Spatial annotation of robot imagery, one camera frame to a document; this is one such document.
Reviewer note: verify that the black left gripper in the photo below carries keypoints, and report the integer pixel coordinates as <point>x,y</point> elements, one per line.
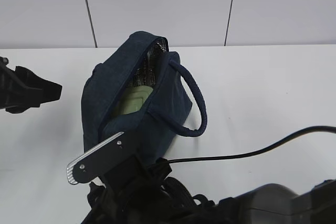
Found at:
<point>21,89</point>

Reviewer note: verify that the green lidded glass food container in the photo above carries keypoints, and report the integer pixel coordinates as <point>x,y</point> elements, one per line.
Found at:
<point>132,100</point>

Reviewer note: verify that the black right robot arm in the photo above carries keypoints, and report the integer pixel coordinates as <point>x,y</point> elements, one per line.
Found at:
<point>132,193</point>

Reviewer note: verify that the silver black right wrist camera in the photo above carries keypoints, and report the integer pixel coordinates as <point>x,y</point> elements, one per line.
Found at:
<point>103,157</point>

